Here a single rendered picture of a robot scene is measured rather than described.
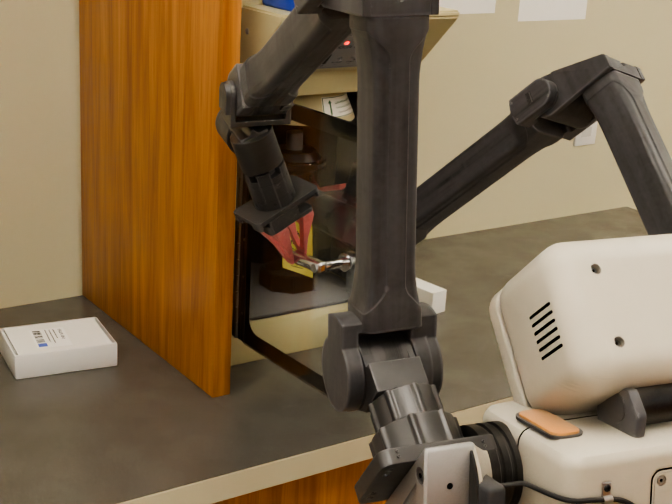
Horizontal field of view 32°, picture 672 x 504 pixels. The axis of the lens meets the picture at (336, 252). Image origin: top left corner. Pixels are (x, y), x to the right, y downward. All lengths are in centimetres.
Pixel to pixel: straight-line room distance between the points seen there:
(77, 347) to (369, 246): 84
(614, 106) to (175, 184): 67
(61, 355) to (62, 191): 40
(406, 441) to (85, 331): 94
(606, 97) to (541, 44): 122
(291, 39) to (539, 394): 47
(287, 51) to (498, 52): 138
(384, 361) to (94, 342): 83
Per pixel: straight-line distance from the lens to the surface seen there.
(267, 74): 140
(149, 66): 185
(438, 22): 183
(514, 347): 117
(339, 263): 159
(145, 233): 192
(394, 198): 111
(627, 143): 150
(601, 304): 111
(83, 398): 181
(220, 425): 172
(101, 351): 189
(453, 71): 259
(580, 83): 155
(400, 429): 111
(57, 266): 220
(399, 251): 113
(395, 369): 114
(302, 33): 127
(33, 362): 187
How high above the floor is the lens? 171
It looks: 18 degrees down
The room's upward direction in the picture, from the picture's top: 3 degrees clockwise
